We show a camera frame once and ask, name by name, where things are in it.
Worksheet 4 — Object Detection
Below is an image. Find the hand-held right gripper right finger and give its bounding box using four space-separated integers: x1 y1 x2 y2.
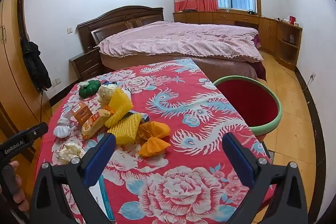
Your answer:
222 132 309 224

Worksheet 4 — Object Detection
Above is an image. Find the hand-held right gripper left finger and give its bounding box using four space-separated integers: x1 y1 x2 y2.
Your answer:
29 133 116 224

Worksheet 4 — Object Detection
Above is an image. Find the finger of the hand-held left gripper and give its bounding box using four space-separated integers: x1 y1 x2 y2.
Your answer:
25 122 49 142

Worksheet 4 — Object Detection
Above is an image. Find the yellow snack packet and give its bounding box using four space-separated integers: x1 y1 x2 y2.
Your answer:
81 109 112 140

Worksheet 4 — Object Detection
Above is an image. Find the red basin with green rim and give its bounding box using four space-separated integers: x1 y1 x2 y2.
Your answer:
212 75 282 135

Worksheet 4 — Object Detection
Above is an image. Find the person's left hand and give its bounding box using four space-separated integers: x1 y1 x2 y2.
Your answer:
0 160 30 214

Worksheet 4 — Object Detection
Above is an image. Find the white toy garlic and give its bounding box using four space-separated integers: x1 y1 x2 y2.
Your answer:
53 119 71 138

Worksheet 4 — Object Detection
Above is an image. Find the crumpled white tissue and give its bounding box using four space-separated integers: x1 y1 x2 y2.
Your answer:
55 143 86 165

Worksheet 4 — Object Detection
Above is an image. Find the white box with teal edge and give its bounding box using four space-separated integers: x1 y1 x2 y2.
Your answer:
89 177 116 223

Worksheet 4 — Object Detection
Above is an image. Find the yellow foam net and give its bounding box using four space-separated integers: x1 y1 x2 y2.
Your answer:
105 88 133 128
107 112 142 146

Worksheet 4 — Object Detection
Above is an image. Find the orange carton box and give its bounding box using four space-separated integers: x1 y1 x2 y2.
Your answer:
71 101 92 125

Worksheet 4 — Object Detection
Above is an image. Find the crumpled orange paper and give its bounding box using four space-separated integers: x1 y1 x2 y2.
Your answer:
136 121 171 140
138 136 172 157

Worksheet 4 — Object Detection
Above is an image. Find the red floral tablecloth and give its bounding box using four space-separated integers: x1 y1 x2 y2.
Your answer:
34 58 275 224

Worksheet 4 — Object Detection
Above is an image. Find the black hanging jacket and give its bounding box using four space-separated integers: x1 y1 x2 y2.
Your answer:
20 39 52 92

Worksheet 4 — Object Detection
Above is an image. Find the green toy pepper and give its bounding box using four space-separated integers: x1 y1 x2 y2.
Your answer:
79 80 101 98

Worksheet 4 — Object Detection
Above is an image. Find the wooden wardrobe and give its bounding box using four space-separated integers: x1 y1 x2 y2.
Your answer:
0 0 50 161

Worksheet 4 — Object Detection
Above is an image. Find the white toy cauliflower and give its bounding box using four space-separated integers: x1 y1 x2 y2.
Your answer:
97 84 118 106

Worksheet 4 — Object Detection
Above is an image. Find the dark wooden nightstand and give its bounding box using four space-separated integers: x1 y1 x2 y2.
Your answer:
69 49 103 81

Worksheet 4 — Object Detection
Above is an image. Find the wooden corner shelf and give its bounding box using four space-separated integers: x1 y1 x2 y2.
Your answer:
274 20 303 71

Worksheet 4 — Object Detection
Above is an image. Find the pink checked blanket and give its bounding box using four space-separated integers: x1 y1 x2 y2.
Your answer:
96 21 264 63

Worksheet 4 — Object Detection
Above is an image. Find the dark wooden bed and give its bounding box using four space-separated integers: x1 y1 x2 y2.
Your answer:
76 5 267 81

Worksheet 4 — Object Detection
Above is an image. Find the long wooden cabinet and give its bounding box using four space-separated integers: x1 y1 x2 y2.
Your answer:
173 11 279 55

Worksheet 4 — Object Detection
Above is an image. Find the wall socket with cable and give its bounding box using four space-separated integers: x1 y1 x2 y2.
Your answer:
289 67 315 90

